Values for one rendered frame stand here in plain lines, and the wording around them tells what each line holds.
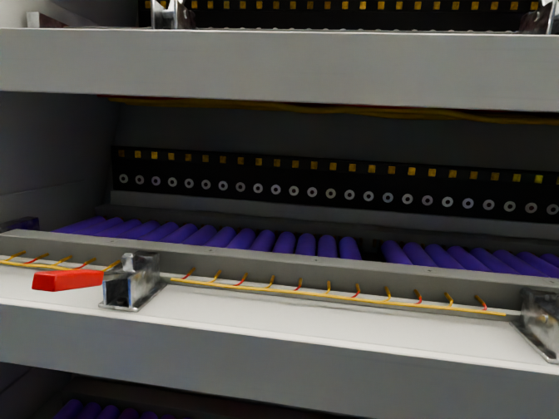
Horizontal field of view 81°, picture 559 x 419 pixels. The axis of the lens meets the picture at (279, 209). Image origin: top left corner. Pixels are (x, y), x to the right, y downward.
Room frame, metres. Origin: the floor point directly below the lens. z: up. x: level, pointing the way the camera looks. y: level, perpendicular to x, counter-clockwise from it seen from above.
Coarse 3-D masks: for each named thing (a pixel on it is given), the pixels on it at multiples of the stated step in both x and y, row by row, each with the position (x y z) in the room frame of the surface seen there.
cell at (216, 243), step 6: (222, 228) 0.34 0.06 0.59; (228, 228) 0.33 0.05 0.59; (216, 234) 0.31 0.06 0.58; (222, 234) 0.31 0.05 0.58; (228, 234) 0.32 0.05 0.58; (234, 234) 0.33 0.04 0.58; (210, 240) 0.30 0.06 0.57; (216, 240) 0.30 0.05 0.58; (222, 240) 0.30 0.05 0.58; (228, 240) 0.32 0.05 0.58; (210, 246) 0.28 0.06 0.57; (216, 246) 0.29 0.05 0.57; (222, 246) 0.30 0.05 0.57
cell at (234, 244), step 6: (246, 228) 0.34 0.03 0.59; (240, 234) 0.32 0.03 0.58; (246, 234) 0.32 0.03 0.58; (252, 234) 0.33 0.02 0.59; (234, 240) 0.30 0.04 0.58; (240, 240) 0.30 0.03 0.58; (246, 240) 0.31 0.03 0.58; (252, 240) 0.32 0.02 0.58; (228, 246) 0.28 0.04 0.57; (234, 246) 0.28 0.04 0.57; (240, 246) 0.29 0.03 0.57; (246, 246) 0.30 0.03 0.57
